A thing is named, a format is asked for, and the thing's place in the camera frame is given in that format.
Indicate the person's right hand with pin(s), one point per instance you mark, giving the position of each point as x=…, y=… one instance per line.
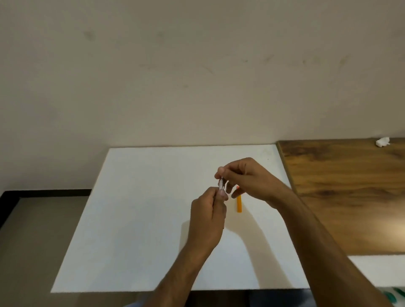
x=256, y=182

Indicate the person's left hand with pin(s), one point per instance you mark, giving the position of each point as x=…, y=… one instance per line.
x=205, y=218

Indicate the person's right thumb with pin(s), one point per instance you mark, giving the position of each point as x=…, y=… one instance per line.
x=228, y=177

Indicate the person's left thumb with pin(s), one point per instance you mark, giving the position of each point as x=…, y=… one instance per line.
x=212, y=193

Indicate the small silver pen part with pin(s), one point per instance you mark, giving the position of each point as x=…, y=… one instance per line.
x=222, y=183

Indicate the person's left forearm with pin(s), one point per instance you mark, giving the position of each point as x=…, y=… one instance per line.
x=185, y=275

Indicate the person's right forearm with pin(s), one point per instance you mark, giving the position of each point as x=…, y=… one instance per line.
x=322, y=250

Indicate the orange pen barrel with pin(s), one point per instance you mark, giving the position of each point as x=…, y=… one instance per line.
x=239, y=204

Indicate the crumpled white tissue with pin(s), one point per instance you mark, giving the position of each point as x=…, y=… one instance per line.
x=382, y=142

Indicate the green patterned cloth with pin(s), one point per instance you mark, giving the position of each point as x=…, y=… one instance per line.
x=393, y=296

